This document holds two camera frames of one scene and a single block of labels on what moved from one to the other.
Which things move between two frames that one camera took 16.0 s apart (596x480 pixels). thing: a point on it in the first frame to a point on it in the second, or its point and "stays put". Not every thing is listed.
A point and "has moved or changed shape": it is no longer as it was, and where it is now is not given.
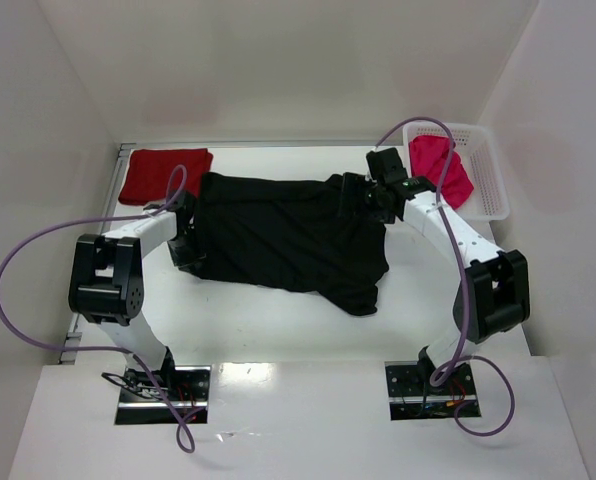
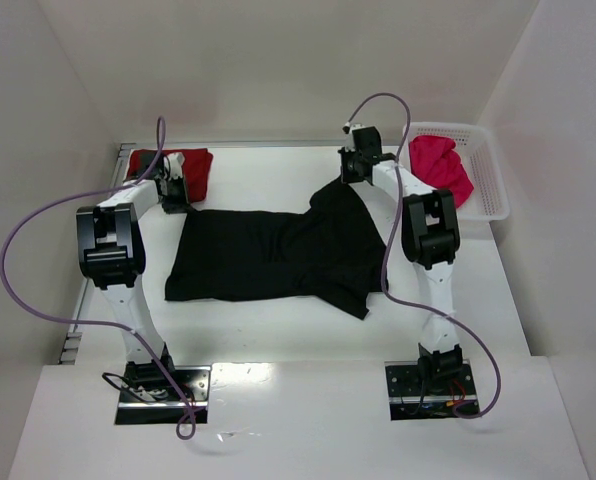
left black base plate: x=142 y=403 stays put
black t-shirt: x=286 y=234 has moved or changed shape
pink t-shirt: x=428 y=157 stays put
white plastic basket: x=479 y=159 stays put
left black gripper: x=182 y=248 to x=179 y=198
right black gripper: x=354 y=187 to x=351 y=175
